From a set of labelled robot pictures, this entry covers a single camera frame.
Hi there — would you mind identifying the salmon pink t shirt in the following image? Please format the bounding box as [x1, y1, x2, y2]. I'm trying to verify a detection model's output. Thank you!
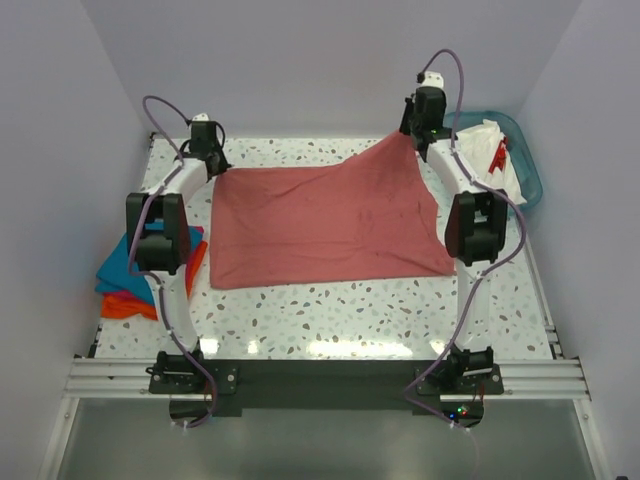
[209, 133, 454, 290]

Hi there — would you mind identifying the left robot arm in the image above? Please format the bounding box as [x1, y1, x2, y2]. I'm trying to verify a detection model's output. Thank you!
[126, 114, 231, 392]

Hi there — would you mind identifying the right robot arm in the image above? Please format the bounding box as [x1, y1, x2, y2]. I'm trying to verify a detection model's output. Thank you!
[400, 84, 507, 393]

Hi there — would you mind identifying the white t shirt in bin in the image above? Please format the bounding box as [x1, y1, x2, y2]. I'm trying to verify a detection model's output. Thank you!
[457, 119, 526, 205]

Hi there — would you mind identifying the teal plastic bin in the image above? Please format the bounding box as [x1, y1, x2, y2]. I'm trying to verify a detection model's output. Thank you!
[458, 110, 543, 212]

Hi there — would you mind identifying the folded teal t shirt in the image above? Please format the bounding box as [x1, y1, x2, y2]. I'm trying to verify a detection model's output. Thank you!
[95, 226, 208, 320]

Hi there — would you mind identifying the folded orange t shirt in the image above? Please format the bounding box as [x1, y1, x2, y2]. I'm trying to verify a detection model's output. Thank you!
[101, 241, 208, 320]

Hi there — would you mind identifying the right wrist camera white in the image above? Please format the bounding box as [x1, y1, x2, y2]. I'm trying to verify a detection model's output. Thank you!
[417, 70, 445, 90]

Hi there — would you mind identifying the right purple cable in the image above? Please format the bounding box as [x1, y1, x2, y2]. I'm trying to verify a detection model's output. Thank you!
[403, 48, 529, 420]

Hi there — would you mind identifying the purple cable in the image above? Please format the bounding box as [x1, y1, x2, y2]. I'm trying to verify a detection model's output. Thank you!
[403, 48, 529, 420]
[127, 94, 221, 431]

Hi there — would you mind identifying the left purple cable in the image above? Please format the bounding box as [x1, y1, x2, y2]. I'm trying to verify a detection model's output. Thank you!
[127, 94, 221, 431]

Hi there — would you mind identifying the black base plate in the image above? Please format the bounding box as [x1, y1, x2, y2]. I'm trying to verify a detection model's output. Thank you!
[146, 353, 505, 426]

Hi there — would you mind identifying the aluminium rail frame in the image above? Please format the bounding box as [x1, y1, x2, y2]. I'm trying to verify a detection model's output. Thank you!
[39, 311, 610, 479]

